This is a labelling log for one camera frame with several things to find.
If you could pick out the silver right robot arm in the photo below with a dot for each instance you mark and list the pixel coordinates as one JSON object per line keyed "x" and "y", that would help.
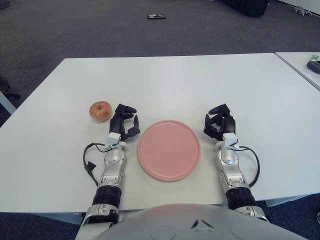
{"x": 228, "y": 160}

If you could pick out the white table frame bar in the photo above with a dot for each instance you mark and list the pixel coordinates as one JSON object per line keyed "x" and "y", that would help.
{"x": 60, "y": 218}
{"x": 280, "y": 201}

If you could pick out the black office chair base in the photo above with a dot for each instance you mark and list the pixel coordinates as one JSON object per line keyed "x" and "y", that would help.
{"x": 5, "y": 85}

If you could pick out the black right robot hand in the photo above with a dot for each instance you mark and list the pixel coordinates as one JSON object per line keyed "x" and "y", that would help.
{"x": 230, "y": 125}

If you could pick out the pink round plate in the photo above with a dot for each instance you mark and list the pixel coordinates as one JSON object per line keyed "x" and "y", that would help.
{"x": 168, "y": 150}

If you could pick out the white desk leg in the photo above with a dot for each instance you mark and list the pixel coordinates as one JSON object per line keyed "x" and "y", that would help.
{"x": 6, "y": 102}

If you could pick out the grey handheld controller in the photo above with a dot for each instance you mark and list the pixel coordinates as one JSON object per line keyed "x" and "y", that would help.
{"x": 315, "y": 66}

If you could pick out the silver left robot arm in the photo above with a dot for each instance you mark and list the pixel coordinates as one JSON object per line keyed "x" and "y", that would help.
{"x": 112, "y": 160}

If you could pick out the grey robot torso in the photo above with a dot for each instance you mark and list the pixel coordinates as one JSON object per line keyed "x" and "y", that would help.
{"x": 175, "y": 220}

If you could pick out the red yellow apple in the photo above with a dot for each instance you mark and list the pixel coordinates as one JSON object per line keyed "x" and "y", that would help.
{"x": 100, "y": 111}

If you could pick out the small green package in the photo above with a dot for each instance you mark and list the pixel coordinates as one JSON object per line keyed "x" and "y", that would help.
{"x": 315, "y": 57}

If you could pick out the black cabinet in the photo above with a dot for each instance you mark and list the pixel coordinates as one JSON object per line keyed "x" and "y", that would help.
{"x": 250, "y": 7}

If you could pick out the grey caster wheel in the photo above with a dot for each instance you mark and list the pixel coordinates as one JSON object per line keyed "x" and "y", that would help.
{"x": 318, "y": 218}

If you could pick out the small dark floor object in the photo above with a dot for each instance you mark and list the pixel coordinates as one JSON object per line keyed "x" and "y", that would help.
{"x": 156, "y": 16}

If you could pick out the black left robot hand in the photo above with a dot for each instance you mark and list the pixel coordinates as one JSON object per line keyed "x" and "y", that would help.
{"x": 117, "y": 122}

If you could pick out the grey floor clutter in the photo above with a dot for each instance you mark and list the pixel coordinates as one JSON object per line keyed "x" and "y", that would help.
{"x": 301, "y": 10}

